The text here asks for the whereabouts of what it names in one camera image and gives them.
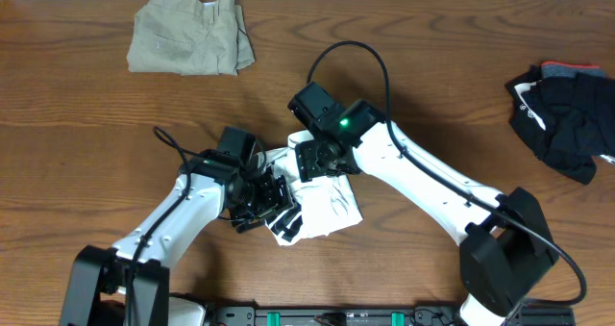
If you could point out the black garment red trim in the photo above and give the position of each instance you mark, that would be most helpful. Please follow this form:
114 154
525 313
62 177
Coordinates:
564 113

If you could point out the folded khaki shorts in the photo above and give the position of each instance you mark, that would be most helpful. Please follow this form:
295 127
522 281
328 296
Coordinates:
190 37

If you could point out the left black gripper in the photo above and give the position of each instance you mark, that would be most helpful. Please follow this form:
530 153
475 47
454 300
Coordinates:
273 202

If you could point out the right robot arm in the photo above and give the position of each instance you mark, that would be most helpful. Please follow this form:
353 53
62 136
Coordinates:
502 239

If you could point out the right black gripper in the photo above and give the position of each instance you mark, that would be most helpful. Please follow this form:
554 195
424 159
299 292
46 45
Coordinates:
307 164

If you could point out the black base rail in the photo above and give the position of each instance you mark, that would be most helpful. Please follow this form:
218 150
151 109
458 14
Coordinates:
419 316

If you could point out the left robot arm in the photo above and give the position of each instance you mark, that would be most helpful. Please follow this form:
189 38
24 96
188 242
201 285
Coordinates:
128 283

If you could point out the white t-shirt black print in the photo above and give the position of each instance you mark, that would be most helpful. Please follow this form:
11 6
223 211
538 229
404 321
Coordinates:
325 204

